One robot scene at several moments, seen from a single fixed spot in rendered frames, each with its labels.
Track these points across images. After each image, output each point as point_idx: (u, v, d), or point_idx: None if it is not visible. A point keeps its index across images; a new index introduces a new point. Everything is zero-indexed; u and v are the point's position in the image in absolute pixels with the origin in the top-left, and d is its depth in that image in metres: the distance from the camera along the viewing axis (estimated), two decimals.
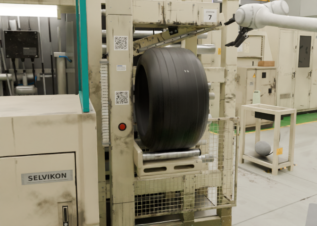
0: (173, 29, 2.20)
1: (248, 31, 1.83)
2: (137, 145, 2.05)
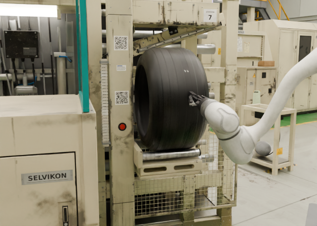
0: (173, 29, 2.20)
1: None
2: (137, 145, 2.05)
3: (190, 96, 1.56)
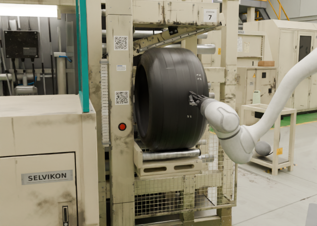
0: (173, 29, 2.20)
1: None
2: None
3: (190, 96, 1.55)
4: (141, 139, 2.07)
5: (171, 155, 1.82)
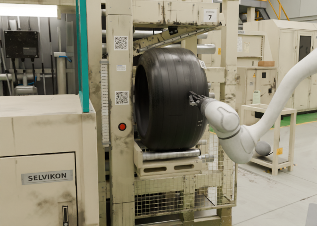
0: (173, 29, 2.20)
1: None
2: None
3: (190, 96, 1.55)
4: (141, 145, 2.06)
5: None
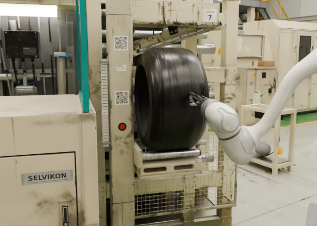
0: (173, 29, 2.20)
1: None
2: (137, 140, 2.06)
3: (190, 97, 1.55)
4: (140, 146, 2.09)
5: (170, 158, 1.83)
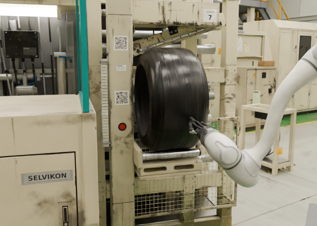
0: (173, 29, 2.20)
1: None
2: (137, 142, 2.06)
3: (190, 123, 1.57)
4: None
5: (170, 158, 1.84)
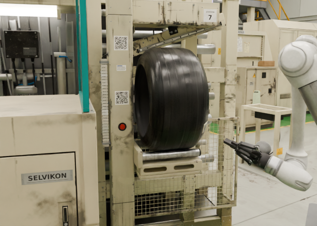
0: (173, 29, 2.20)
1: (262, 154, 1.62)
2: (137, 142, 2.06)
3: (237, 154, 1.70)
4: None
5: (170, 158, 1.84)
